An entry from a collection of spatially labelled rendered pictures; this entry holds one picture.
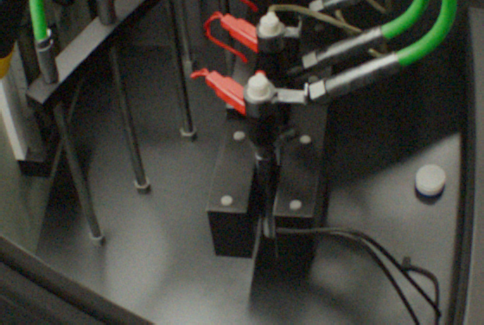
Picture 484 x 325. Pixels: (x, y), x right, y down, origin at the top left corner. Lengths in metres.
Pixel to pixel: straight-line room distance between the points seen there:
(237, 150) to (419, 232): 0.25
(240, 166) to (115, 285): 0.22
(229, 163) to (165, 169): 0.21
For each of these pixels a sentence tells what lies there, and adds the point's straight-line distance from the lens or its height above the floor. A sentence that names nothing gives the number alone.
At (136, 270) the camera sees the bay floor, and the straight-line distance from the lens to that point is 1.17.
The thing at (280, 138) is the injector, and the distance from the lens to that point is 0.99.
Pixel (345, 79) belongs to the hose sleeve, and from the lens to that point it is 0.92.
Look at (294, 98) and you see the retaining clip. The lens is 0.95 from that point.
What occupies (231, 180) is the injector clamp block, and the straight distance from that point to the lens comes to 1.04.
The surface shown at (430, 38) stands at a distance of 0.88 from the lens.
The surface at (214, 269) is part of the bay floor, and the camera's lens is 1.16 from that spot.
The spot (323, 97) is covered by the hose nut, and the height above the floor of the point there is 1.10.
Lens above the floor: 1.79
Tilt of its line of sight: 50 degrees down
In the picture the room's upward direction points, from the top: 7 degrees counter-clockwise
